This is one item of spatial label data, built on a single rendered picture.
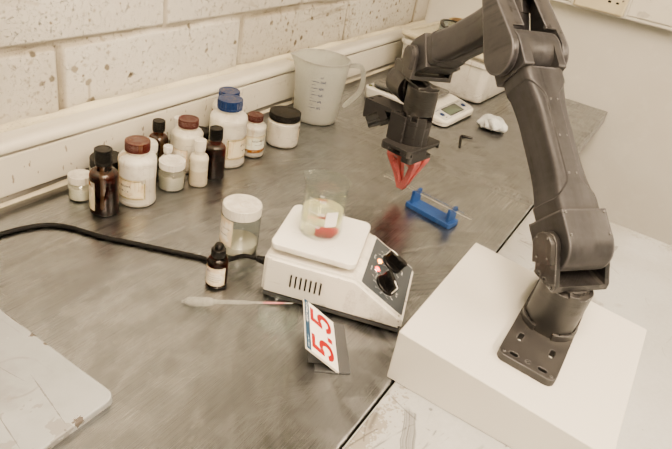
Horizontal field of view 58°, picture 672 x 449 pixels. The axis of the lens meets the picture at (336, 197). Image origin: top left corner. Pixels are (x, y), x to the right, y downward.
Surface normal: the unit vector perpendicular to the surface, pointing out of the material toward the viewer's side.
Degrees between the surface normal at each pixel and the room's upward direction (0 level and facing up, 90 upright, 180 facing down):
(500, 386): 4
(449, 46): 89
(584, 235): 40
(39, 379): 0
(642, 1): 90
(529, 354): 4
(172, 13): 90
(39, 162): 90
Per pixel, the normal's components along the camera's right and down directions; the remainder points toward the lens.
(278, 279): -0.23, 0.44
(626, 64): -0.53, 0.33
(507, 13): 0.32, -0.48
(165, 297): 0.16, -0.87
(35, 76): 0.83, 0.38
